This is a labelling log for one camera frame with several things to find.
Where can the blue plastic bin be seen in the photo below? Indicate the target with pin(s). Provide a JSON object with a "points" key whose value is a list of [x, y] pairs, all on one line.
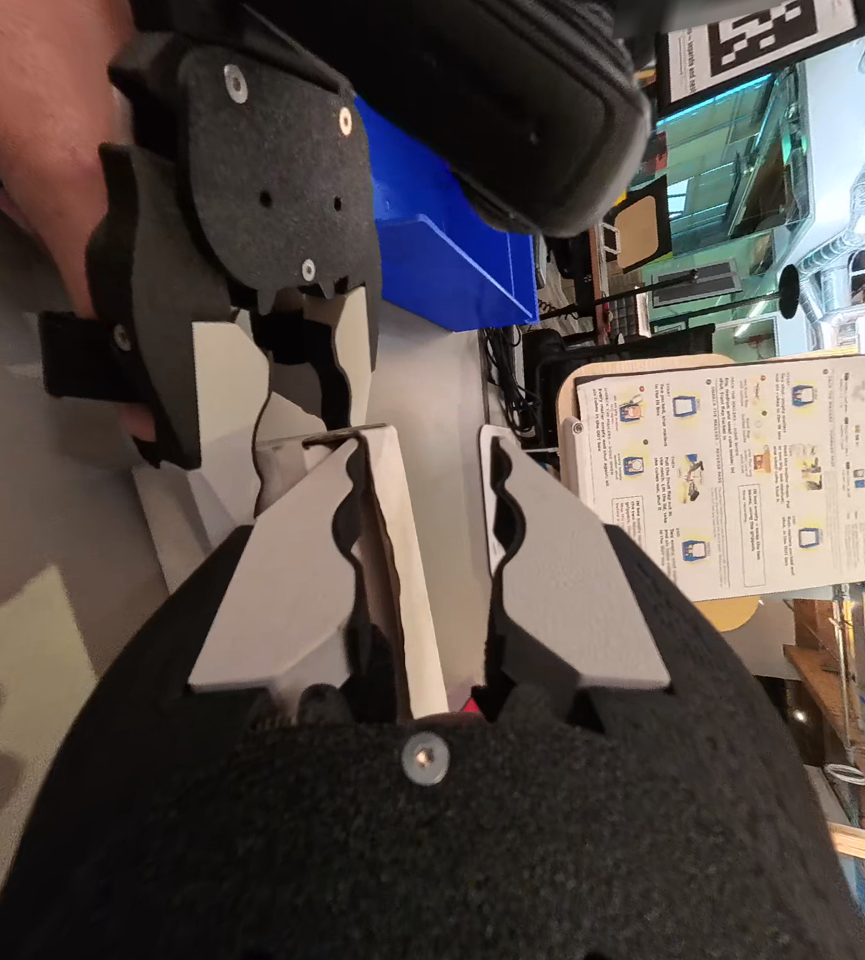
{"points": [[447, 262]]}

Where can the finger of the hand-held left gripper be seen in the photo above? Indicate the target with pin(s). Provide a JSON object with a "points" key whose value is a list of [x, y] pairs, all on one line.
{"points": [[226, 390], [357, 352]]}

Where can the tan panel in black frame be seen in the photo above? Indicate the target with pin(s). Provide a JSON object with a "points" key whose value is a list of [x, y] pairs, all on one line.
{"points": [[639, 225]]}

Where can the silver flexible duct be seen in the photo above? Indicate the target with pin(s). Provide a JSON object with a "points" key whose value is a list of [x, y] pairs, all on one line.
{"points": [[852, 262]]}

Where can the person's left hand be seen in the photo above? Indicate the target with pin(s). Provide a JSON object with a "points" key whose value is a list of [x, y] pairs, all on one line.
{"points": [[27, 112]]}

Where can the printed instruction sheet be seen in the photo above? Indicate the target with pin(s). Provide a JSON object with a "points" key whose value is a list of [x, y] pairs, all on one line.
{"points": [[740, 487]]}

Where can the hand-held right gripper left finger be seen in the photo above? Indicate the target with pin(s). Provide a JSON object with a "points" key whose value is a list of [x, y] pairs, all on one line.
{"points": [[282, 600]]}

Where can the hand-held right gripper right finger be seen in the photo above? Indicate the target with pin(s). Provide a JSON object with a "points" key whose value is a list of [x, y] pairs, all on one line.
{"points": [[582, 600]]}

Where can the white cardboard box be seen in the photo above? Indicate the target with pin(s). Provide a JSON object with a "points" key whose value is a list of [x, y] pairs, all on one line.
{"points": [[410, 570]]}

